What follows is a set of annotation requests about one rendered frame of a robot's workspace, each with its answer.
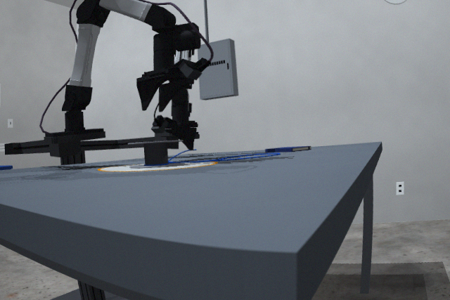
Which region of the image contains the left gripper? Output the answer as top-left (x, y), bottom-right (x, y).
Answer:
top-left (166, 105), bottom-right (198, 150)

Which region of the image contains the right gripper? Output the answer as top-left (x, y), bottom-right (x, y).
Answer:
top-left (136, 49), bottom-right (191, 112)

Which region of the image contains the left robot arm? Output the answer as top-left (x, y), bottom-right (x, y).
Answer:
top-left (151, 48), bottom-right (195, 133)

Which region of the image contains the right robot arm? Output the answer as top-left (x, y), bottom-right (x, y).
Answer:
top-left (45, 0), bottom-right (208, 137)

